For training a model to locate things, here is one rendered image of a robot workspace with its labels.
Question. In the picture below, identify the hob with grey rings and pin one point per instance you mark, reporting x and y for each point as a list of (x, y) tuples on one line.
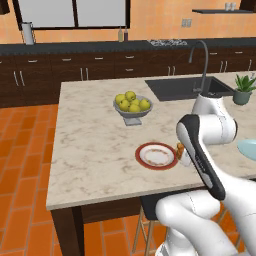
[(167, 42)]

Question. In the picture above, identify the dark brown cupboard run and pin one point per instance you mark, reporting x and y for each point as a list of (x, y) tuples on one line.
[(83, 71)]

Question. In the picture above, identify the dark framed window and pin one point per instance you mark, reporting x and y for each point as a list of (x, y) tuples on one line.
[(71, 13)]

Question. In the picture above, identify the dark brown wall cupboard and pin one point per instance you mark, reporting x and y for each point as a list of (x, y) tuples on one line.
[(248, 4), (4, 6)]

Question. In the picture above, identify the light blue bowl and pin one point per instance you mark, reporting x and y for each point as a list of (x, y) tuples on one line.
[(248, 148)]

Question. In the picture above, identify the dark grey curved tap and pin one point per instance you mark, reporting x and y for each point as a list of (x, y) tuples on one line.
[(204, 56)]

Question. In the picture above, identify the dark wall shelf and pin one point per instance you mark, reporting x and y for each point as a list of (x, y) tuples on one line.
[(223, 11)]

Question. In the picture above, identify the pale green bottle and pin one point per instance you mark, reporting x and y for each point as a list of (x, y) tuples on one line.
[(120, 35)]

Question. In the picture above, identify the black stool with wooden legs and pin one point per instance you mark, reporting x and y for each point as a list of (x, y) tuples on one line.
[(148, 208)]

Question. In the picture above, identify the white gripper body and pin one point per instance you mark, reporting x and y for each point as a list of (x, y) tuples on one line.
[(185, 160)]

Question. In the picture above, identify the dark brown bottle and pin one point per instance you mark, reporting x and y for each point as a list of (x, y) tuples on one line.
[(126, 35)]

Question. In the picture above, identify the red rimmed white plate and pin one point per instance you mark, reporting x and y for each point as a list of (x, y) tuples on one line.
[(156, 155)]

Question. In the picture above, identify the brown chicken drumstick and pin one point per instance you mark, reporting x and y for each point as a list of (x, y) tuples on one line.
[(180, 150)]

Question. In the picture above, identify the dark grey sink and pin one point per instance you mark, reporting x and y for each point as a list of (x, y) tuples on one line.
[(186, 88)]

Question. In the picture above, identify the dark brown island base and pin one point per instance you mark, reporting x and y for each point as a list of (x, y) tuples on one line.
[(70, 230)]

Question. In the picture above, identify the pale grey cup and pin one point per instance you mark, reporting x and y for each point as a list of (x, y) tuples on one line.
[(233, 6), (228, 6)]

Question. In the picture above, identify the grey wall socket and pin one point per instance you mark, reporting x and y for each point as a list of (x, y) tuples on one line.
[(186, 23)]

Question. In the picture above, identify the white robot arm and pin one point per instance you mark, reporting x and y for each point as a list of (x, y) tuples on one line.
[(213, 128)]

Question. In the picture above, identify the yellow green apple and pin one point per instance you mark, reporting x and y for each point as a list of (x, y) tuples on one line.
[(124, 105), (136, 101), (130, 95), (119, 99), (134, 108), (144, 104)]

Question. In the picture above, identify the green plant in grey pot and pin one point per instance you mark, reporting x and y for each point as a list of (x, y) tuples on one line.
[(242, 90)]

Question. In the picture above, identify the grey footed fruit bowl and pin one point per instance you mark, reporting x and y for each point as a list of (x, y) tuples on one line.
[(133, 115)]

